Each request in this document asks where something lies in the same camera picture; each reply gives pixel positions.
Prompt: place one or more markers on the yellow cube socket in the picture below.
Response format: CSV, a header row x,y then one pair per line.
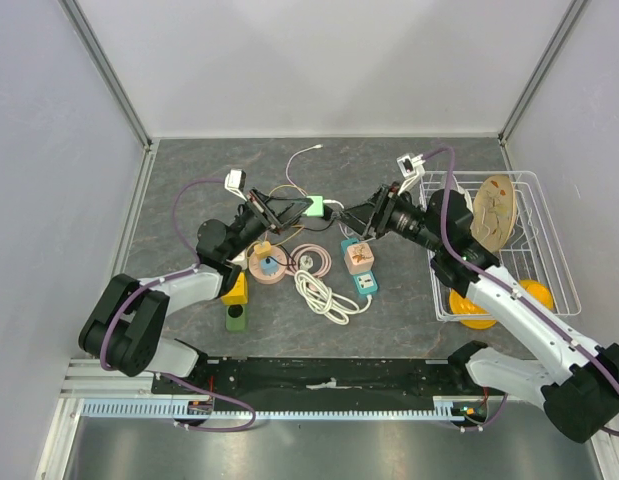
x,y
239,294

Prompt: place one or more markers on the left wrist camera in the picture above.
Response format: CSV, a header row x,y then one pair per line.
x,y
235,182

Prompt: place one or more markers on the teal power strip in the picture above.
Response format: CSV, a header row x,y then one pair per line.
x,y
365,283

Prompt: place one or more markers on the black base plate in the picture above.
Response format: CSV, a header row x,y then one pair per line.
x,y
333,383

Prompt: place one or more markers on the blue charger plug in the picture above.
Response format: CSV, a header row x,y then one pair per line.
x,y
269,266

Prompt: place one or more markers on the light green plug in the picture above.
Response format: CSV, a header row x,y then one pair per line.
x,y
316,208

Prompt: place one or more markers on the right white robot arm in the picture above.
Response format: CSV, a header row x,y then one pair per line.
x,y
572,378

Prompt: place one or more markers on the pink round socket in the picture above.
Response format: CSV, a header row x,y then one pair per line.
x,y
254,267

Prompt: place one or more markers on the white bowl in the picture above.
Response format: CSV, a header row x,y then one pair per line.
x,y
467,197

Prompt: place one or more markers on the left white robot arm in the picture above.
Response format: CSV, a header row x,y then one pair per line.
x,y
125,327

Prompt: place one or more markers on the green power strip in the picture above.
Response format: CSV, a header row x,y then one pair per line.
x,y
236,319

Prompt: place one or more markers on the white cube adapter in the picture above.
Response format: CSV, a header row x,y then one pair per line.
x,y
241,260

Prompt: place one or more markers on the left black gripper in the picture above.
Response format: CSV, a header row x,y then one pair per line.
x,y
280,211

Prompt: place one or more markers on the yellow bowl right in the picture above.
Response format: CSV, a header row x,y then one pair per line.
x,y
539,291

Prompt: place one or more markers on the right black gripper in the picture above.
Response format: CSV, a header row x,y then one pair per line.
x,y
374,213

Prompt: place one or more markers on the yellow bowl front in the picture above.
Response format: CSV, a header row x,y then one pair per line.
x,y
469,312

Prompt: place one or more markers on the beige patterned plate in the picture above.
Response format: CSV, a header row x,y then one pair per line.
x,y
494,212

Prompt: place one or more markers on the yellow bowl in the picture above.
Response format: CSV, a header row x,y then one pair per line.
x,y
539,291
469,312

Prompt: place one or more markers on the light blue cable duct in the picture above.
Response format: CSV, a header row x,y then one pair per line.
x,y
181,409

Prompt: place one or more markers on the orange charger plug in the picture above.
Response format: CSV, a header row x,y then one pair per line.
x,y
262,249

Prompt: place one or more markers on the pink cube socket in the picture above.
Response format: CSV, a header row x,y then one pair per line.
x,y
359,258

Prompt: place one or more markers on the white wire dish rack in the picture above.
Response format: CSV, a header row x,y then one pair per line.
x,y
532,251

